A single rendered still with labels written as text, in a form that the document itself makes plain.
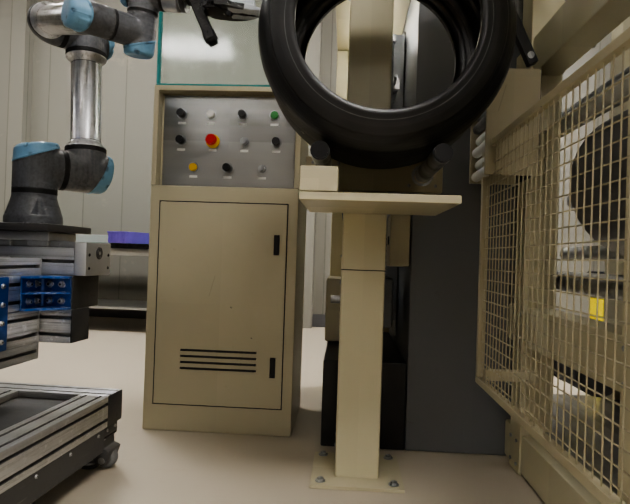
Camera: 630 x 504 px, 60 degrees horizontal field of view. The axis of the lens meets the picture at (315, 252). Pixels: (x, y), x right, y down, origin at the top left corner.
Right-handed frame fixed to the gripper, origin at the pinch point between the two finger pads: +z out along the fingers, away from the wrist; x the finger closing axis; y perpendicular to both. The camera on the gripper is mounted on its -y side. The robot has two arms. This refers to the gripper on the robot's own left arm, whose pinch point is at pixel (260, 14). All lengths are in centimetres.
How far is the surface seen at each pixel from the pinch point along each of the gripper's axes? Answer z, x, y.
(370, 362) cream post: 40, 30, -86
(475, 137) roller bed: 64, 41, -13
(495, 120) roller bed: 65, 22, -12
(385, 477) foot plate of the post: 50, 32, -119
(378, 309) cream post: 41, 30, -70
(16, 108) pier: -310, 377, 47
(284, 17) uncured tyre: 8.3, -12.5, -5.5
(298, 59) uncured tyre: 12.8, -12.6, -14.5
